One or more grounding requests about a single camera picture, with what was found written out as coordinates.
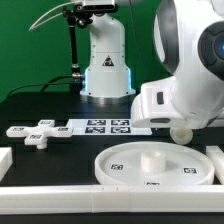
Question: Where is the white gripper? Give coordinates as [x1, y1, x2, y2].
[130, 79, 224, 130]

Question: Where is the white round table top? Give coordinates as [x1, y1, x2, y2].
[95, 141, 215, 186]

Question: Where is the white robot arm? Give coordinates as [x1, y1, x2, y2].
[81, 0, 224, 129]

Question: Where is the white marker sheet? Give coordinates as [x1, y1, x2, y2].
[67, 119, 152, 136]

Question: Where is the white front fence bar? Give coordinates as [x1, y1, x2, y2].
[0, 185, 224, 215]

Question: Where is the white cross-shaped table base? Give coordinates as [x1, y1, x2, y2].
[6, 120, 73, 149]

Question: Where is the white left fence block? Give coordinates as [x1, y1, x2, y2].
[0, 147, 13, 181]

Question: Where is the black cable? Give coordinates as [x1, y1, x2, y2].
[5, 75, 75, 99]

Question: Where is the white cable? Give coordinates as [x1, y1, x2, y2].
[28, 1, 83, 32]

